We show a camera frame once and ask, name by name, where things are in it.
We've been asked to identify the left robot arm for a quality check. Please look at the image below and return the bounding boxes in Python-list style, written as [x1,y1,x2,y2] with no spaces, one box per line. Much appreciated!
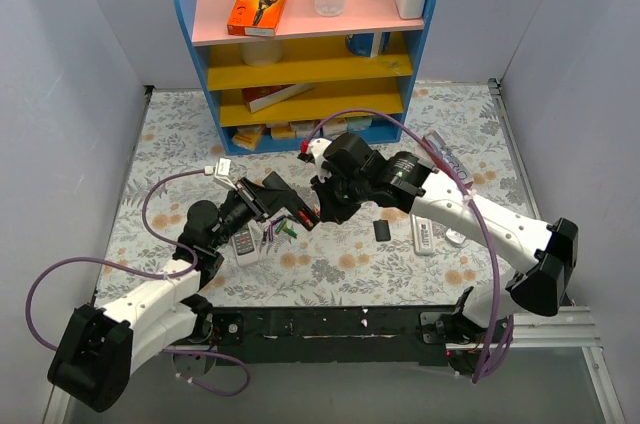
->
[47,173,317,412]

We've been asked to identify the blue white tin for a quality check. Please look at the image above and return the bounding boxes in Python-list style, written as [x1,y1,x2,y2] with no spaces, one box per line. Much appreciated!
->
[345,32,391,58]

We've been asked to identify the orange razor box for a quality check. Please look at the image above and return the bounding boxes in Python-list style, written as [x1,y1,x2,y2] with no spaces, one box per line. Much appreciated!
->
[227,0,287,38]

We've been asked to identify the small white remote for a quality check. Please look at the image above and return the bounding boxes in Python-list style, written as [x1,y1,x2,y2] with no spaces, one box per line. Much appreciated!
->
[410,214,434,256]

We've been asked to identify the black remote battery cover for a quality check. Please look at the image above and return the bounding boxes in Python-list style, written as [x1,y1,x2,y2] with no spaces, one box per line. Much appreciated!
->
[373,220,391,242]

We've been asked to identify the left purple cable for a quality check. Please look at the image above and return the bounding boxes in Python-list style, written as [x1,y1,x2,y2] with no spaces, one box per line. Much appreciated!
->
[25,168,251,397]

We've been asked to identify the grey white remote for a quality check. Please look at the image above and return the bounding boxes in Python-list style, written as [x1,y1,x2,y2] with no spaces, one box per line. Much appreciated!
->
[231,225,260,266]

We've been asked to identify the blue wooden shelf unit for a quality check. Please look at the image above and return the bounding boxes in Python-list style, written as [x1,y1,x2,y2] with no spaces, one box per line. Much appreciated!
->
[173,0,437,155]

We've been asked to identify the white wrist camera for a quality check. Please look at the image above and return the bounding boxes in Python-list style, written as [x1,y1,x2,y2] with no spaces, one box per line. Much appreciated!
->
[203,157,236,191]
[298,138,332,182]

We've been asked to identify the yellow soap box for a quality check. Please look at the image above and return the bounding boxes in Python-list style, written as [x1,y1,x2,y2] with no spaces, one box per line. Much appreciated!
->
[232,130,264,152]

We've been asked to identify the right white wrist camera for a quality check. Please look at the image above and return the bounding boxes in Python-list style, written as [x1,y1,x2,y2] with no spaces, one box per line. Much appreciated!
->
[298,138,332,182]

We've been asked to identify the red toothpaste box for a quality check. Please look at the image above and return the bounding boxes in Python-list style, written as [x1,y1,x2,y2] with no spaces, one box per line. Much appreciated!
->
[423,130,474,189]

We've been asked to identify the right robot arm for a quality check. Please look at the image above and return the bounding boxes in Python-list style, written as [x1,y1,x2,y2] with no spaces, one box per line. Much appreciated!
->
[301,133,579,342]

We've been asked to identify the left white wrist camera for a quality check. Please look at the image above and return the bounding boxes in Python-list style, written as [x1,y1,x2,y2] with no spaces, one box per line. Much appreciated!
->
[203,157,236,191]

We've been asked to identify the red white book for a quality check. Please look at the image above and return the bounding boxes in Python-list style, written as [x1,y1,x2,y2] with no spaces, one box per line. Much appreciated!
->
[241,83,315,113]

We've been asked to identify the white remote battery cover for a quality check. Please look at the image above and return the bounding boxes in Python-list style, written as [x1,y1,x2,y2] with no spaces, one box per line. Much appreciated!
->
[445,229,467,247]

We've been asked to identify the pile of coloured batteries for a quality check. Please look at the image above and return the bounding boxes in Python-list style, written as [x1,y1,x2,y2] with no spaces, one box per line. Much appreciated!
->
[261,215,297,244]

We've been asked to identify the white orange small box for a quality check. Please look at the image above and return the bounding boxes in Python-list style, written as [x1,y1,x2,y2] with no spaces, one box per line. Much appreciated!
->
[290,120,319,139]

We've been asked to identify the pale green small box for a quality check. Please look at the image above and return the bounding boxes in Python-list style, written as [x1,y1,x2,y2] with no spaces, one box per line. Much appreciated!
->
[346,116,372,132]

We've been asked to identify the floral table mat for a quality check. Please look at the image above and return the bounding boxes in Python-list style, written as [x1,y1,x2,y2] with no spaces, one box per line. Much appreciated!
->
[96,84,535,307]

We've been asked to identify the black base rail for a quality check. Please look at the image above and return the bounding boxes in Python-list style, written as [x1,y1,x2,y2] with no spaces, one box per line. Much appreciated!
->
[177,305,486,372]

